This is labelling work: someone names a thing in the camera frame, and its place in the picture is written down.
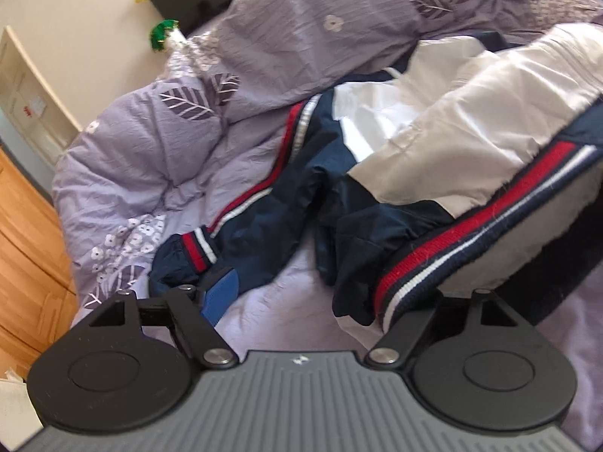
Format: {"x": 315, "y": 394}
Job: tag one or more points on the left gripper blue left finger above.
{"x": 195, "y": 312}

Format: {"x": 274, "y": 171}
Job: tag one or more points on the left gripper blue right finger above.
{"x": 408, "y": 327}

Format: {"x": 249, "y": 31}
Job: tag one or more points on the navy white track jacket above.
{"x": 450, "y": 174}

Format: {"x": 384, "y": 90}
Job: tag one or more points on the wooden wardrobe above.
{"x": 38, "y": 298}

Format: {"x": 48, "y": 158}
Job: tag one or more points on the purple floral duvet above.
{"x": 165, "y": 159}

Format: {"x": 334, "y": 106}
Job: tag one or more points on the white door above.
{"x": 31, "y": 105}

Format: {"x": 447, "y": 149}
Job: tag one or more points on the green white plush toy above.
{"x": 167, "y": 37}

